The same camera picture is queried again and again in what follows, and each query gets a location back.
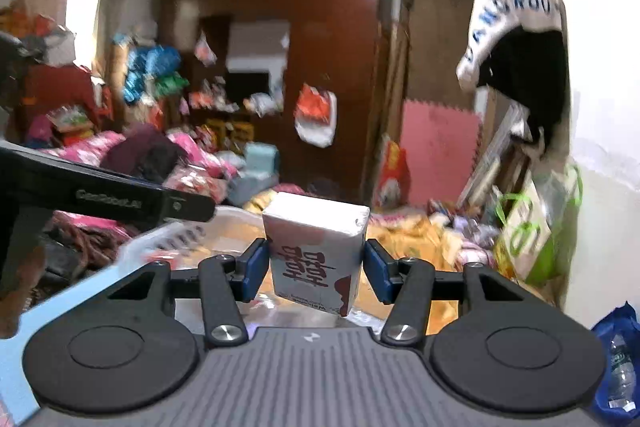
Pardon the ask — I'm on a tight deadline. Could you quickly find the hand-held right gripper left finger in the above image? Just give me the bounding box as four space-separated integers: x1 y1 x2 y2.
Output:
107 237 271 349

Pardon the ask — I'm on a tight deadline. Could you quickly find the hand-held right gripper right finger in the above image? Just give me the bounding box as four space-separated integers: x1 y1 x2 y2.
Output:
364 239 526 348

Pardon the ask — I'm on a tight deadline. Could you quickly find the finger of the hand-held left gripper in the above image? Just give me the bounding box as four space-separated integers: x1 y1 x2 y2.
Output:
164 189 217 224

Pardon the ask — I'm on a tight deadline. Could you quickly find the clear plastic basket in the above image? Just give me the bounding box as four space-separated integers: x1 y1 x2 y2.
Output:
117 206 273 273

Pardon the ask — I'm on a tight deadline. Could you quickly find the white milk carton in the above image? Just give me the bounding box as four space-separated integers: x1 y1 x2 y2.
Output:
261 191 372 319

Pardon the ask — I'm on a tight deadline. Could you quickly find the pink blanket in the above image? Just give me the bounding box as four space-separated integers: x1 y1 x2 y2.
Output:
45 129 241 202

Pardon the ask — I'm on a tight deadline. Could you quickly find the maroon patterned blanket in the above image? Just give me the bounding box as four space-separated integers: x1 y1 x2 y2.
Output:
45 212 141 268

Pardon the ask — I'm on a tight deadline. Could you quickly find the dark maroon cloth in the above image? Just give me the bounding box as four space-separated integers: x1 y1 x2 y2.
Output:
100 124 188 182

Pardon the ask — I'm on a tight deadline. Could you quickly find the light blue box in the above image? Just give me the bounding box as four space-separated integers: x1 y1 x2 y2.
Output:
242 142 280 175

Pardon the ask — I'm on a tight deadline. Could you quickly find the red snack bag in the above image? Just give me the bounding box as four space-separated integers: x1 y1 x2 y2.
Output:
377 134 412 208

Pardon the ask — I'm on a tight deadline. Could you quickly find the black television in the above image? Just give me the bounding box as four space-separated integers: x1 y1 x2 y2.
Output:
225 72 273 105

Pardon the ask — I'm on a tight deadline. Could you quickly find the pink foam mat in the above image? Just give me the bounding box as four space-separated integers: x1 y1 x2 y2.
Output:
400 99 483 208

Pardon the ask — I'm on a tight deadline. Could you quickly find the pile of colourful bags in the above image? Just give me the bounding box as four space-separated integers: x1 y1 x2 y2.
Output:
112 34 191 108

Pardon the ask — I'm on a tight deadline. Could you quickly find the red white plastic bag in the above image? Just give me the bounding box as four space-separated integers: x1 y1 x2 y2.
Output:
294 82 338 148

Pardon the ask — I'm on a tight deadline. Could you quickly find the brown wooden wardrobe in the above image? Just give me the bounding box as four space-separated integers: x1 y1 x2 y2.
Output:
159 0 401 202

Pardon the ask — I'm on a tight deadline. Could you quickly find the blue bag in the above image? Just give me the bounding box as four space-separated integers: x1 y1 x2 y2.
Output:
590 302 640 423

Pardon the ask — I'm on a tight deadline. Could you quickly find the black hanging cloth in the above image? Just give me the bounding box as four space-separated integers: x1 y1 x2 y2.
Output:
475 27 571 158

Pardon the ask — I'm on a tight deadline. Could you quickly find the clear water bottle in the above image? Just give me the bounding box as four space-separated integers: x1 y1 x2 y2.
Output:
606 334 638 410

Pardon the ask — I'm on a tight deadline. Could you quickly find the white printed cloth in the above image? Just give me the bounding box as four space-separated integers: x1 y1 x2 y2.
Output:
456 0 563 92

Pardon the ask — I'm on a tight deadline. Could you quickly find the green handled bag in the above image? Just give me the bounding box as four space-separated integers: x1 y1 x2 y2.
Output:
492 162 585 288

